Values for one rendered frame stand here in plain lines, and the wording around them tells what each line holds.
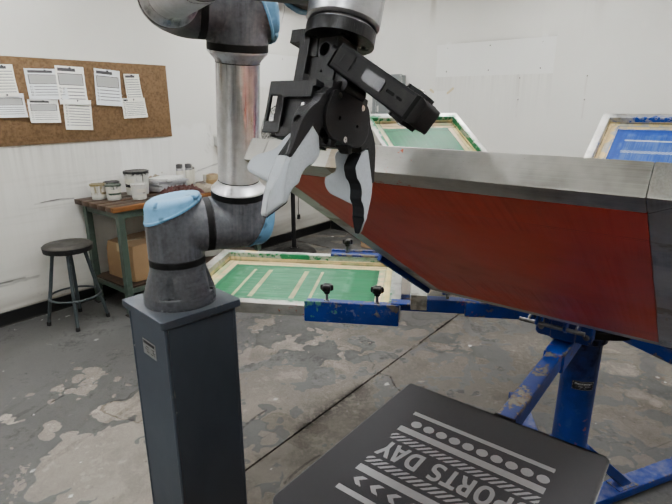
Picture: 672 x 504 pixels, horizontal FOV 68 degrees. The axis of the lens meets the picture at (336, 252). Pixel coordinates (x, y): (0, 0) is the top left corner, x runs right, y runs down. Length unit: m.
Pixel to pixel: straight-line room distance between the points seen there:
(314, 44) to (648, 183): 0.35
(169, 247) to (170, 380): 0.27
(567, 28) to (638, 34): 0.58
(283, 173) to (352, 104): 0.11
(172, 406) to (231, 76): 0.67
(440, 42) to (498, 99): 0.88
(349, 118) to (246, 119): 0.54
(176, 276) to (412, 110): 0.73
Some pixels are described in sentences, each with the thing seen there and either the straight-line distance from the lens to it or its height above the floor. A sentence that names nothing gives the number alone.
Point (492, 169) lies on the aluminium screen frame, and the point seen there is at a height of 1.54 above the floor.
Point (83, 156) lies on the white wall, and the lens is 4.58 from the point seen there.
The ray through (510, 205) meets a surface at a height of 1.50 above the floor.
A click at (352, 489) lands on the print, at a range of 0.99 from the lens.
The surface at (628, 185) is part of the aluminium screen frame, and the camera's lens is 0.55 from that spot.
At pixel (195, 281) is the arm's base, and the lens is 1.09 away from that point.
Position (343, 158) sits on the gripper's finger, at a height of 1.55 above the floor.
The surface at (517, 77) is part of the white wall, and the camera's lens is 5.44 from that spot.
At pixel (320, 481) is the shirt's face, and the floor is 0.95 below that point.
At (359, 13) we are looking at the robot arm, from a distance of 0.52.
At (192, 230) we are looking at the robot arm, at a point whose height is 1.36.
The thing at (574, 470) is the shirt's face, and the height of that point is 0.95.
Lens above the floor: 1.61
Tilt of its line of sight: 16 degrees down
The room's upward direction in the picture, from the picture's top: straight up
